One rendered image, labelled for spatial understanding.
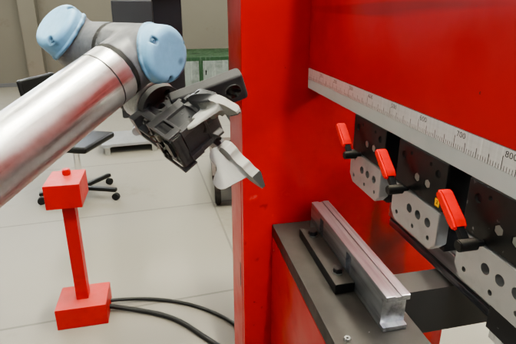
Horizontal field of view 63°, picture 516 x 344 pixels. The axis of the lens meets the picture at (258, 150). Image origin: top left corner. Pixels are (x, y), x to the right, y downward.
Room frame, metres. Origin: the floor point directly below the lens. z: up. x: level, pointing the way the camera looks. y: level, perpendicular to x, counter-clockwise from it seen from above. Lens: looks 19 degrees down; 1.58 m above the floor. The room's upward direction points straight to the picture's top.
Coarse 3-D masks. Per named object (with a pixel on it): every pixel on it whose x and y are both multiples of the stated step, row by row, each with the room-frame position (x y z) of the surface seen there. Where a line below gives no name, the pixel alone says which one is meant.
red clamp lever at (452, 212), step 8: (440, 192) 0.59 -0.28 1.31; (448, 192) 0.59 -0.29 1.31; (440, 200) 0.59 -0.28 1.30; (448, 200) 0.58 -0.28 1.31; (456, 200) 0.58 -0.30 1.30; (448, 208) 0.57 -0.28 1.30; (456, 208) 0.57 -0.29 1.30; (448, 216) 0.56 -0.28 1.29; (456, 216) 0.56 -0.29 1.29; (448, 224) 0.56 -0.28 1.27; (456, 224) 0.55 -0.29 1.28; (464, 224) 0.55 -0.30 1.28; (456, 232) 0.55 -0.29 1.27; (464, 232) 0.54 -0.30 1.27; (456, 240) 0.54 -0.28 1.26; (464, 240) 0.53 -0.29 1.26; (472, 240) 0.53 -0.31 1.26; (480, 240) 0.54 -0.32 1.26; (456, 248) 0.53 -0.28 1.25; (464, 248) 0.52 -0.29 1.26; (472, 248) 0.53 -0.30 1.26
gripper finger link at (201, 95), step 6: (198, 90) 0.56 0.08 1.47; (204, 90) 0.55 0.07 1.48; (192, 96) 0.56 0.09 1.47; (198, 96) 0.55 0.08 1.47; (204, 96) 0.54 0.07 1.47; (210, 96) 0.53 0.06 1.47; (192, 102) 0.57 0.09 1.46; (198, 102) 0.55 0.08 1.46; (204, 102) 0.54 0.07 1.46; (198, 108) 0.56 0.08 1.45
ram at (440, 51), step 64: (320, 0) 1.24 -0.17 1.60; (384, 0) 0.89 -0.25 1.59; (448, 0) 0.69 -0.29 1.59; (512, 0) 0.57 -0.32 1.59; (320, 64) 1.22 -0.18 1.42; (384, 64) 0.87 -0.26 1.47; (448, 64) 0.67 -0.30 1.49; (512, 64) 0.55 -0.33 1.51; (384, 128) 0.85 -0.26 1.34; (512, 128) 0.53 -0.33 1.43; (512, 192) 0.51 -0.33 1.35
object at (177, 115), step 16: (144, 96) 0.62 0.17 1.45; (160, 96) 0.63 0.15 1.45; (144, 112) 0.61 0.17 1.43; (160, 112) 0.61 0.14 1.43; (176, 112) 0.57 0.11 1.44; (192, 112) 0.57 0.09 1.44; (144, 128) 0.60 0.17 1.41; (160, 128) 0.55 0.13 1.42; (176, 128) 0.54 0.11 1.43; (192, 128) 0.55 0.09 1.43; (208, 128) 0.57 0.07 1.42; (160, 144) 0.56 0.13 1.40; (176, 144) 0.53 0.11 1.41; (192, 144) 0.56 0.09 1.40; (208, 144) 0.58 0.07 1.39; (176, 160) 0.57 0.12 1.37; (192, 160) 0.56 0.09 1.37
